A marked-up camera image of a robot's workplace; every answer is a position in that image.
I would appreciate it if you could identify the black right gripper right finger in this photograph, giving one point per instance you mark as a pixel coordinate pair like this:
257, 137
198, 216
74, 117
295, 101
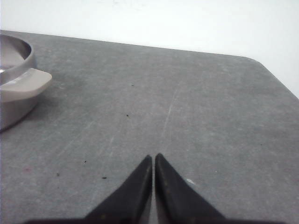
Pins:
181, 203

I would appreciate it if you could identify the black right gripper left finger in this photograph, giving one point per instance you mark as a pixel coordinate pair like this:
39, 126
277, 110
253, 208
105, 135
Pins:
126, 204

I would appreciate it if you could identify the stainless steel steamer pot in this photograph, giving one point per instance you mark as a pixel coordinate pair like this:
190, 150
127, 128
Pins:
21, 83

